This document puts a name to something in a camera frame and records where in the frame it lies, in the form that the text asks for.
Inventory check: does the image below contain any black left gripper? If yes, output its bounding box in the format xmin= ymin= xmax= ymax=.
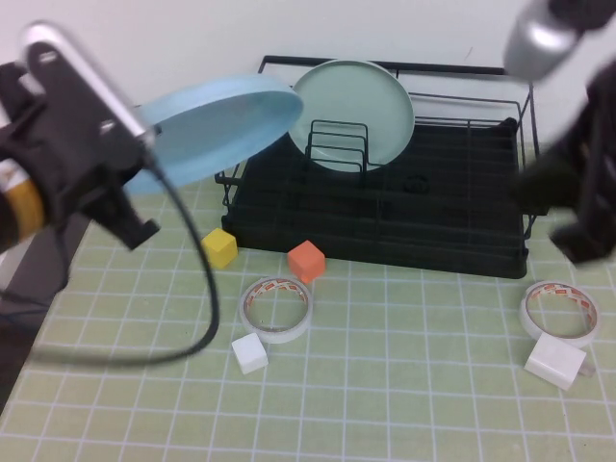
xmin=0 ymin=41 xmax=162 ymax=251

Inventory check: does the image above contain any black plastic drip tray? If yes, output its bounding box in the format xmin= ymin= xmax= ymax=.
xmin=220 ymin=103 xmax=530 ymax=280

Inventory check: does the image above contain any orange cube block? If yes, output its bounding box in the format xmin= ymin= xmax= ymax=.
xmin=287 ymin=240 xmax=327 ymax=284

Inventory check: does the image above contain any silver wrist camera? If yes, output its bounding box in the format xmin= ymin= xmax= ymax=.
xmin=16 ymin=21 xmax=158 ymax=148
xmin=502 ymin=0 xmax=586 ymax=82

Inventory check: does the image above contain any light blue round plate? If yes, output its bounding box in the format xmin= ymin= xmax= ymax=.
xmin=125 ymin=71 xmax=305 ymax=196

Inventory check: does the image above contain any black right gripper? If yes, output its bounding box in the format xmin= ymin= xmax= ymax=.
xmin=509 ymin=0 xmax=616 ymax=265

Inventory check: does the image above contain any green checked tablecloth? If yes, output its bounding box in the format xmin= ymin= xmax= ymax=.
xmin=0 ymin=139 xmax=616 ymax=462

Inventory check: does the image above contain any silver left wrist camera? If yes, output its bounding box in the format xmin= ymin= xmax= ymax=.
xmin=16 ymin=21 xmax=158 ymax=148

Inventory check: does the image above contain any white plug charger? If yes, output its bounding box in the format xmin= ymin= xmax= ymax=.
xmin=523 ymin=334 xmax=596 ymax=392

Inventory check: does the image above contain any yellow cube block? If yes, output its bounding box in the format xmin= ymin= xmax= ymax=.
xmin=200 ymin=228 xmax=240 ymax=269

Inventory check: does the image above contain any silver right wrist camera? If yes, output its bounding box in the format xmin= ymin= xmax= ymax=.
xmin=502 ymin=0 xmax=586 ymax=82

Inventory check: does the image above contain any white cabinet with grey side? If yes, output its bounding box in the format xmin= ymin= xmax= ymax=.
xmin=0 ymin=211 xmax=97 ymax=314

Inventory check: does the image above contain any white cube block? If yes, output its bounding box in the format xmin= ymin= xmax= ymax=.
xmin=231 ymin=333 xmax=270 ymax=375

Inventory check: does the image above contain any black camera cable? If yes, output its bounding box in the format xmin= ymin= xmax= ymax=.
xmin=26 ymin=139 xmax=222 ymax=367

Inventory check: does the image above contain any pale green round plate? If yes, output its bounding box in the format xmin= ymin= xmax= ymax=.
xmin=287 ymin=59 xmax=415 ymax=174

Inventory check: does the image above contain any black wire dish rack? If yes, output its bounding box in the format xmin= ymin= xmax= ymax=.
xmin=214 ymin=55 xmax=550 ymax=270

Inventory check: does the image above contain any white tape roll orange print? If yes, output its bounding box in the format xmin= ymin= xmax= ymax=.
xmin=239 ymin=275 xmax=317 ymax=345
xmin=519 ymin=281 xmax=600 ymax=350

